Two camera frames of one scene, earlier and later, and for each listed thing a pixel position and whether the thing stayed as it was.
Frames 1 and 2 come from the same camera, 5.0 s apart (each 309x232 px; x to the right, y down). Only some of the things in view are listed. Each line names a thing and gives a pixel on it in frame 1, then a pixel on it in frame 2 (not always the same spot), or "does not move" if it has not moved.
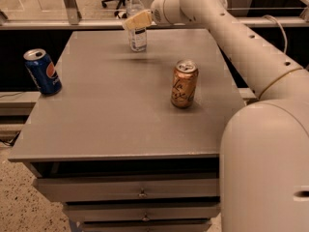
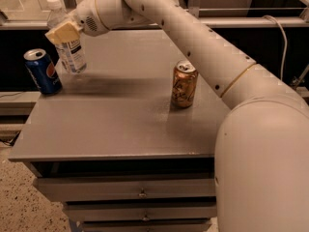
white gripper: [157, 14] -> [87, 16]
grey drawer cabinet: [132, 140] does not move
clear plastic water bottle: [137, 37] -> [70, 54]
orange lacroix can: [184, 82] does not move
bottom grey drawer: [145, 225] does not move
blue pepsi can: [42, 72] does not move
